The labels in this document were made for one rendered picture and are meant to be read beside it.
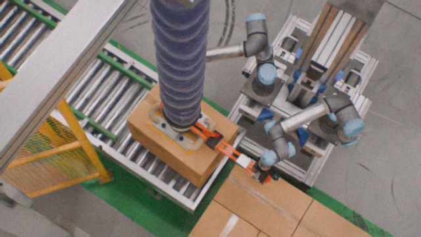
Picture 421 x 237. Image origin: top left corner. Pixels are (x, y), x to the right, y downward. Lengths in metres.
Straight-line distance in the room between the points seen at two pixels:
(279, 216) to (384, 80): 1.75
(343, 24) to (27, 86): 1.72
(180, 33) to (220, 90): 2.61
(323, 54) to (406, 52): 2.62
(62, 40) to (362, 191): 3.54
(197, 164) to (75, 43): 2.02
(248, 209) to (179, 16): 2.16
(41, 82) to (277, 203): 2.71
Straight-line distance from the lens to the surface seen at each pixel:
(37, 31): 4.42
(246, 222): 3.86
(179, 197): 3.81
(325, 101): 2.99
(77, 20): 1.50
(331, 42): 2.68
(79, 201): 4.48
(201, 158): 3.37
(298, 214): 3.92
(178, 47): 2.20
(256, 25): 3.06
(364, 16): 2.80
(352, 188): 4.64
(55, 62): 1.45
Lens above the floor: 4.34
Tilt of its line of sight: 71 degrees down
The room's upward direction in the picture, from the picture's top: 9 degrees clockwise
